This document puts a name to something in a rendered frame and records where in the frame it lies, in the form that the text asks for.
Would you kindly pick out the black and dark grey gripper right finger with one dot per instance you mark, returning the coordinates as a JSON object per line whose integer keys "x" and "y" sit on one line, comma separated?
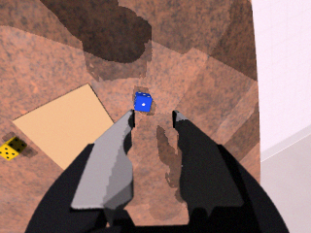
{"x": 214, "y": 180}

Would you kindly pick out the yellow die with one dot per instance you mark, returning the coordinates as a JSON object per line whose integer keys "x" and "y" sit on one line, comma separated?
{"x": 12, "y": 148}

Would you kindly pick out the blue die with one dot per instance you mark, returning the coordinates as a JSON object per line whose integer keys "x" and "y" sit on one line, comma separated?
{"x": 142, "y": 102}

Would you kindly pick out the beige flat mat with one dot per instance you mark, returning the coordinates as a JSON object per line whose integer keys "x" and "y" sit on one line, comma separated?
{"x": 63, "y": 127}

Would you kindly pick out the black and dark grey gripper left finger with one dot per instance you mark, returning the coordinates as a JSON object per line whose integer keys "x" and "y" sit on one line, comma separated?
{"x": 95, "y": 184}

